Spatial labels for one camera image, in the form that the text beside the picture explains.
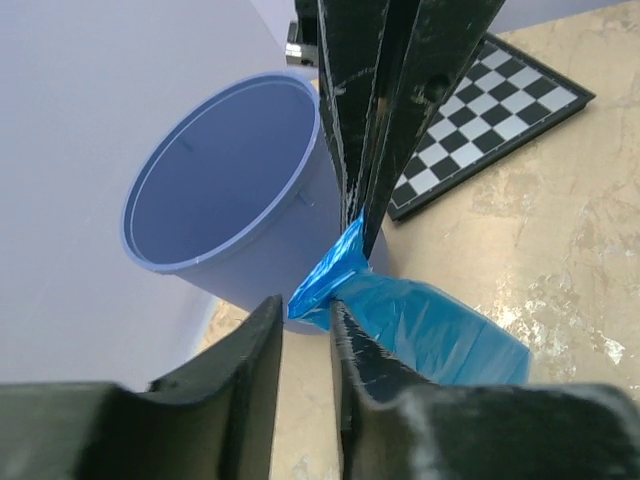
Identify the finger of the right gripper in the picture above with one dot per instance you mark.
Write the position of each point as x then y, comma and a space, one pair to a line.
350, 37
427, 46

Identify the single blue trash bag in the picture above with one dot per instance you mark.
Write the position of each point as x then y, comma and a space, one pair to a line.
427, 329

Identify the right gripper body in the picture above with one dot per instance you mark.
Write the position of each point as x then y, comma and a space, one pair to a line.
302, 37

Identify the black white chessboard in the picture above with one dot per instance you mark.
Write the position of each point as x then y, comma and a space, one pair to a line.
506, 99

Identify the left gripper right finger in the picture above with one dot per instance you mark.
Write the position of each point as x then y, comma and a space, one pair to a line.
394, 423

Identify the blue plastic trash bin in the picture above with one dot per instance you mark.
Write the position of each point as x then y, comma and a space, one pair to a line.
240, 199

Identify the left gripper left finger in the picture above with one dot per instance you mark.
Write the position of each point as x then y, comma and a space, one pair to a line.
211, 418

